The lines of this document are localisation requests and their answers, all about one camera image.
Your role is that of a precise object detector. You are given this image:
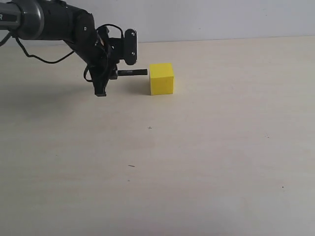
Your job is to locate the black and white marker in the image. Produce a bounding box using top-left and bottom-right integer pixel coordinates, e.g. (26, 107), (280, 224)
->
(117, 69), (148, 76)

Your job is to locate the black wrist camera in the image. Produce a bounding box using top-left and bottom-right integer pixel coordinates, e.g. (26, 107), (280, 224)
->
(124, 29), (138, 65)

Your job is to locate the yellow cube block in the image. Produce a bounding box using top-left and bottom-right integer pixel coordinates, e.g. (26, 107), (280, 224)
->
(149, 63), (175, 95)

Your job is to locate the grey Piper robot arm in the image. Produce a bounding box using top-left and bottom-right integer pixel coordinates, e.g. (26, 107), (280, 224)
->
(0, 0), (119, 97)

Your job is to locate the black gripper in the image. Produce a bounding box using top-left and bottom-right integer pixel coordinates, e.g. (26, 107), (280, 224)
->
(85, 37), (124, 97)

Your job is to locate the black cable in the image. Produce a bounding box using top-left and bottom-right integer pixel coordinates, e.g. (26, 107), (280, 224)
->
(0, 23), (125, 83)

